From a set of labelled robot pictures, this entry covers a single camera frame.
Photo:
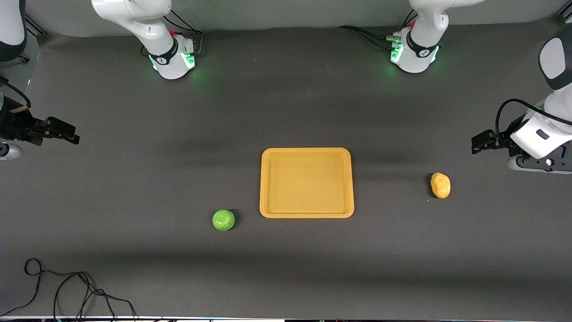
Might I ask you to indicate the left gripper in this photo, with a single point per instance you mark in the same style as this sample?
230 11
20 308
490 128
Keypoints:
503 138

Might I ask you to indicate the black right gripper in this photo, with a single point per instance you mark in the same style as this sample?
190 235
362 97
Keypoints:
13 127

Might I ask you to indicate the yellow potato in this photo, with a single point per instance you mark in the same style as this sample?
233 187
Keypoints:
440 185

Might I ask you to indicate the green apple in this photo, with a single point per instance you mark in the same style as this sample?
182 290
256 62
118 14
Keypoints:
223 220

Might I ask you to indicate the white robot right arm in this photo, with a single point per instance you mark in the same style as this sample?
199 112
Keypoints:
152 27

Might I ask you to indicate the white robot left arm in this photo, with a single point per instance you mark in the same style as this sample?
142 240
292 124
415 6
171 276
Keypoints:
424 27

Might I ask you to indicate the yellow rectangular plastic tray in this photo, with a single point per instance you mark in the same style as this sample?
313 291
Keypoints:
306 183

